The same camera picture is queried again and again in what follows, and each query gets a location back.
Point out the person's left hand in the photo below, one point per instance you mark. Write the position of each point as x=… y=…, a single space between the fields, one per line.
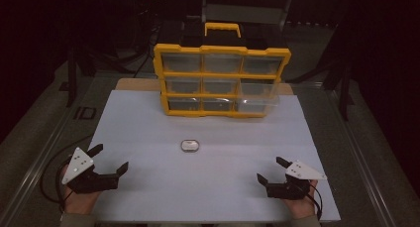
x=79 y=202

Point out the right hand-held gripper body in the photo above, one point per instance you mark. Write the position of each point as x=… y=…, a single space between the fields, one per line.
x=290 y=189

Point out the yellow black drawer cabinet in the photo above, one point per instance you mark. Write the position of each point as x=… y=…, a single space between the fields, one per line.
x=198 y=63

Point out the black metal stand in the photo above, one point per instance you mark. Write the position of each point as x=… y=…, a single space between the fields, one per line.
x=72 y=78
x=343 y=88

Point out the small oval silver tin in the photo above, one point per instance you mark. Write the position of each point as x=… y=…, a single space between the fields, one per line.
x=190 y=145

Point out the clear plastic drawer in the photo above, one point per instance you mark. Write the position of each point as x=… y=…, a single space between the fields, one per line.
x=259 y=96

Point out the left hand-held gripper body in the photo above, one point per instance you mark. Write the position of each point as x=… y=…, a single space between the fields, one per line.
x=82 y=180

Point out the person's right hand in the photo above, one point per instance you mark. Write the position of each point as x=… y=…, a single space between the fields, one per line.
x=301 y=207

